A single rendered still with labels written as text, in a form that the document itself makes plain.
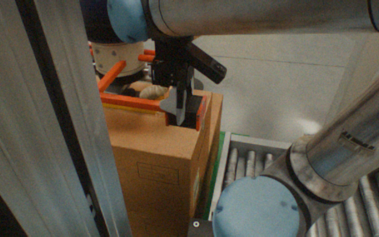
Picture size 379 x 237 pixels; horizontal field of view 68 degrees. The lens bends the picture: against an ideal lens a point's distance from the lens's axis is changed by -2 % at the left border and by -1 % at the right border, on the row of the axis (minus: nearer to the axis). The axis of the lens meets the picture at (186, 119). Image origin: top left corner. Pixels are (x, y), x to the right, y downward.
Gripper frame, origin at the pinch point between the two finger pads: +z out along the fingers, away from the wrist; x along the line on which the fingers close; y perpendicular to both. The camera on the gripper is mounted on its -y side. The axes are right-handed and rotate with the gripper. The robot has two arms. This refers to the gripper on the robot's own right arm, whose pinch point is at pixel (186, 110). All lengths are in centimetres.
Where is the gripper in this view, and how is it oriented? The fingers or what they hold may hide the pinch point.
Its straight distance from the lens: 71.2
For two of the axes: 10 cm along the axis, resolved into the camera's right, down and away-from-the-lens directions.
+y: -9.7, -1.5, 1.9
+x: -2.4, 6.1, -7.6
